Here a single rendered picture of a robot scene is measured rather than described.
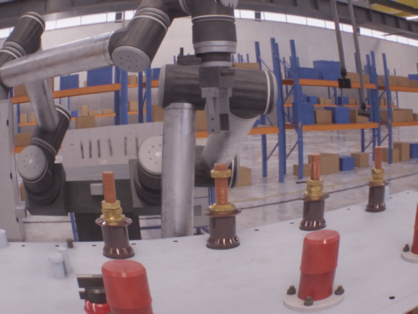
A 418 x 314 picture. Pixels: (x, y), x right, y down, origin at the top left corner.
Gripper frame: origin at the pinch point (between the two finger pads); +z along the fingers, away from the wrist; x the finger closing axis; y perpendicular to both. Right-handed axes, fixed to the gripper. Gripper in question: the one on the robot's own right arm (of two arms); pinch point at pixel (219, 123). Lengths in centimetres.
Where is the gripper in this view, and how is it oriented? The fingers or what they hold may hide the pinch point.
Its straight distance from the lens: 113.6
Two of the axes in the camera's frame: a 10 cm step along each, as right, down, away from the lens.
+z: 0.4, 9.9, 1.0
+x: 2.8, -1.1, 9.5
